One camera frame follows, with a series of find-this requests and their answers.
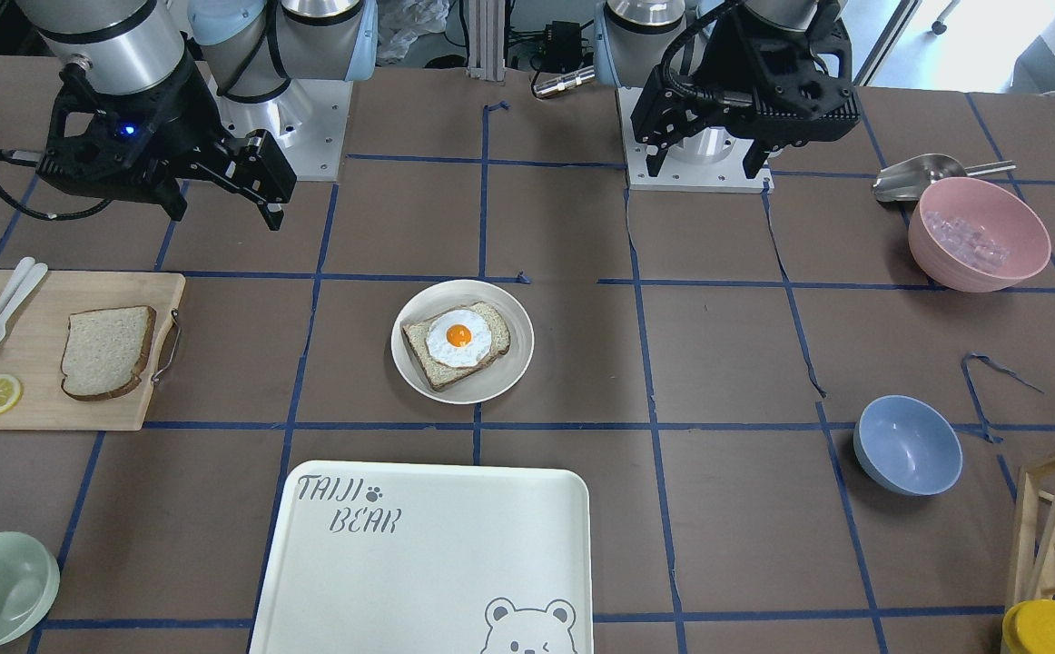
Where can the blue bowl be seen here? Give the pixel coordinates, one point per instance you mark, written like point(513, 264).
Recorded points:
point(907, 447)

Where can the bread slice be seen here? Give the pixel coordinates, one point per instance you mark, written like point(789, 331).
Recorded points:
point(439, 376)
point(106, 351)

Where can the yellow cup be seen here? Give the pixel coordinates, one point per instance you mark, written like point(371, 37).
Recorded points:
point(1029, 627)

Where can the bread slice under egg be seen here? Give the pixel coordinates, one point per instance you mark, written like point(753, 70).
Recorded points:
point(439, 376)

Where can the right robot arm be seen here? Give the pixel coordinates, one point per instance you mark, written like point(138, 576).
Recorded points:
point(246, 50)

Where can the metal scoop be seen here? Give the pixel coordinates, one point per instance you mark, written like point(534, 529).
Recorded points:
point(907, 180)

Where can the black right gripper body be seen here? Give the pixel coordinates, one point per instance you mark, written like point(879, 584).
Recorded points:
point(184, 116)

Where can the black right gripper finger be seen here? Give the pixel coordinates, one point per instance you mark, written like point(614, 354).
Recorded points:
point(272, 214)
point(171, 199)

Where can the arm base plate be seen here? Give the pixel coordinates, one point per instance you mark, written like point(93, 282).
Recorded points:
point(712, 161)
point(308, 120)

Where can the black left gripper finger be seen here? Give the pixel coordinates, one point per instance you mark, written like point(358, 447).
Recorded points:
point(757, 155)
point(656, 155)

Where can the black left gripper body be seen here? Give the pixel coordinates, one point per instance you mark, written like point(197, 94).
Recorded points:
point(734, 56)

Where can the pink bowl with ice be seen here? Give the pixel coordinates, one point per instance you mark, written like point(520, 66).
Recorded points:
point(973, 236)

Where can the cream bear tray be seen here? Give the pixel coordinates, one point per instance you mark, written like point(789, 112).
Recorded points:
point(379, 557)

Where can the fried egg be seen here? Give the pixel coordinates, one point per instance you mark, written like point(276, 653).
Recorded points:
point(459, 339)

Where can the white plate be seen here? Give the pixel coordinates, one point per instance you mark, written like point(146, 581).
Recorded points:
point(481, 386)

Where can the wooden cutting board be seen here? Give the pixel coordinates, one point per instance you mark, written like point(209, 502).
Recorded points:
point(35, 344)

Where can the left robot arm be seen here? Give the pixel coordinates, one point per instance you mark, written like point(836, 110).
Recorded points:
point(625, 31)

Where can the white plastic spoon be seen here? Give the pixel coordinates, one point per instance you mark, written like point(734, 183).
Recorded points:
point(32, 279)

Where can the white plastic fork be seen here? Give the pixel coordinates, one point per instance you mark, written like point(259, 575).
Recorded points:
point(16, 277)

